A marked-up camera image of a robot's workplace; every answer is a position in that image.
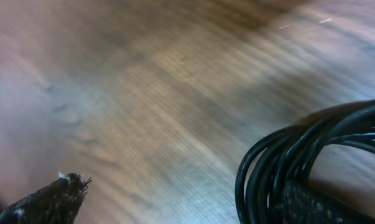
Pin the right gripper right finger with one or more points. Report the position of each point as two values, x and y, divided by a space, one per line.
301 204

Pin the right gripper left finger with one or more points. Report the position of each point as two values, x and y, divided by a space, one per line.
56 203

